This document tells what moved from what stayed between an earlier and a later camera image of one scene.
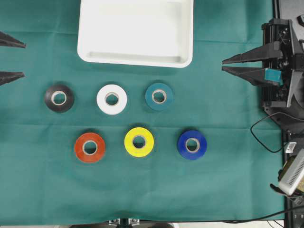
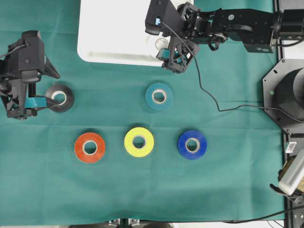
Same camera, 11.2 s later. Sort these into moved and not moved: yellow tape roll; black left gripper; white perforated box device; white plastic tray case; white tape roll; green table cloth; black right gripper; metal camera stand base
Moved: black right gripper; white tape roll; black left gripper
Not moved: white perforated box device; metal camera stand base; yellow tape roll; green table cloth; white plastic tray case
